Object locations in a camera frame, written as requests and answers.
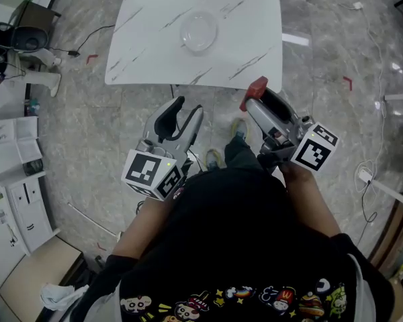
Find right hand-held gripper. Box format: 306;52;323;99
246;87;339;174

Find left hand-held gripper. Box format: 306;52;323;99
120;95;205;201

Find red object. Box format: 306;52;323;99
239;76;269;113

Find person's right forearm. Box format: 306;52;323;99
278;161;342;237

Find person's left forearm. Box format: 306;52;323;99
112;193;175;260

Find person's right shoe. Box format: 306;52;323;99
230;117;252;142

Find person's shoe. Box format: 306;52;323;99
230;117;252;142
204;148;225;171

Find person's left shoe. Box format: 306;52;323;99
204;148;225;171

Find person's black trousers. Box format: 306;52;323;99
223;135;265;171

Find white marble table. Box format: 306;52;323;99
104;0;283;95

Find person's black printed shirt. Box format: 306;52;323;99
70;168;396;322

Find teal small bottles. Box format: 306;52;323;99
24;98;41;117

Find dark round jar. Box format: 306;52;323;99
22;158;44;177

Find black office chair base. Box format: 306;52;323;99
87;255;105;274

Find brown wooden shelf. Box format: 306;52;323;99
367;193;403;281

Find dark grey round bin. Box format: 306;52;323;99
11;26;50;53

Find white drawer cabinet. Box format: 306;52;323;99
0;171;61;256

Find brown wooden cabinet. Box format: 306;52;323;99
9;1;62;33

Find white work table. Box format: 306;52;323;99
0;1;31;120

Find beige wooden desk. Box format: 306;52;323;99
0;235;85;322

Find crumpled white cloth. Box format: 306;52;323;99
40;282;90;311

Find long white cable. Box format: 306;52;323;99
337;1;389;194

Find black cable with adapter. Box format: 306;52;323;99
53;24;116;58

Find thin black floor cable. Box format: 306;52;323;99
361;181;379;223

